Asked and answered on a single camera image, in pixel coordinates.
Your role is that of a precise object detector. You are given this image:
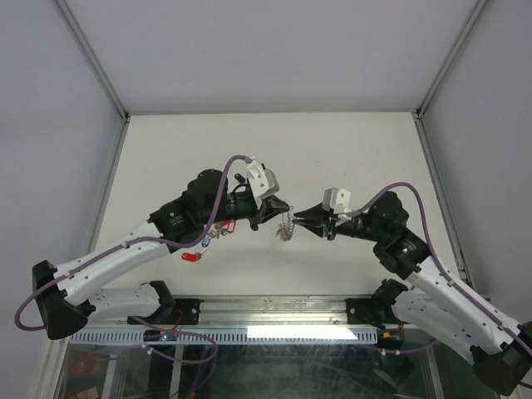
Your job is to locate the large grey keyring yellow handle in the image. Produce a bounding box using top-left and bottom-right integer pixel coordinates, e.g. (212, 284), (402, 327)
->
(274, 206), (296, 243)

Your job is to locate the right aluminium frame post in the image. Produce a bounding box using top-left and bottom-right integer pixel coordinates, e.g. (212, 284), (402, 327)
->
(416, 0), (491, 119)

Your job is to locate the aluminium frame post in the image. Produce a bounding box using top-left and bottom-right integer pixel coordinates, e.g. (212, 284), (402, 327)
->
(52, 0), (130, 122)
(416, 0), (491, 119)

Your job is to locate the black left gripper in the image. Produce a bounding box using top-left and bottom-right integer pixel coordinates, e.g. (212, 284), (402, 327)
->
(201, 191), (289, 231)

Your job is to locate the red key tag with key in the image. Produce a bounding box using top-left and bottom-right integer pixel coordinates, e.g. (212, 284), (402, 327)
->
(181, 251), (204, 263)

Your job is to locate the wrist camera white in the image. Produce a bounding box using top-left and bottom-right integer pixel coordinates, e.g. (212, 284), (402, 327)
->
(322, 188), (352, 218)
(246, 158), (279, 201)

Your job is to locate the left aluminium frame post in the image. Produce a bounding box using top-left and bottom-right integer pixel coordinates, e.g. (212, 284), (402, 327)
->
(52, 0), (130, 122)

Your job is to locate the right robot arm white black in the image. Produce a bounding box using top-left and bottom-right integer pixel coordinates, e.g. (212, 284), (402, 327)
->
(294, 189), (531, 397)

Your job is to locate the silver key pair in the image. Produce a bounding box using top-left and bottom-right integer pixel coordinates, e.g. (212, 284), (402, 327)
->
(209, 223), (228, 239)

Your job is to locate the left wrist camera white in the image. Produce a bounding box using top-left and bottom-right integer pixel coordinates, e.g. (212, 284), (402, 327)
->
(246, 158), (279, 201)

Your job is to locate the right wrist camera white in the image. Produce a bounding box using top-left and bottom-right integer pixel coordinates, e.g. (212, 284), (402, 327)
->
(322, 188), (352, 218)

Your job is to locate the red key tag white label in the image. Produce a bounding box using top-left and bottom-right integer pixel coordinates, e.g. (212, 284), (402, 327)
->
(220, 220), (236, 235)

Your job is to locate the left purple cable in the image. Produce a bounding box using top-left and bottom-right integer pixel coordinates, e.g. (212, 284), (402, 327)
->
(14, 154), (255, 367)

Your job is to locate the aluminium mounting rail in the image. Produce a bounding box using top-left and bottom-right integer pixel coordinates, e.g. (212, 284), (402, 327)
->
(52, 293), (421, 326)

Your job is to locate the blue key tag with key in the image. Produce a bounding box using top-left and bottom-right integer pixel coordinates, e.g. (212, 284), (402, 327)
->
(201, 235), (211, 248)

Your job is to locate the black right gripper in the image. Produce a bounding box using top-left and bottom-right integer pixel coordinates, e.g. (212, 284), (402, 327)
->
(291, 201), (387, 244)

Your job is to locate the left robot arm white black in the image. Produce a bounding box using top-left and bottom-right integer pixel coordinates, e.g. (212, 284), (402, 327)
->
(32, 170), (289, 340)

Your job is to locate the grey slotted cable duct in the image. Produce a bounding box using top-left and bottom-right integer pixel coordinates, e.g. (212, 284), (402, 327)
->
(70, 326), (377, 346)

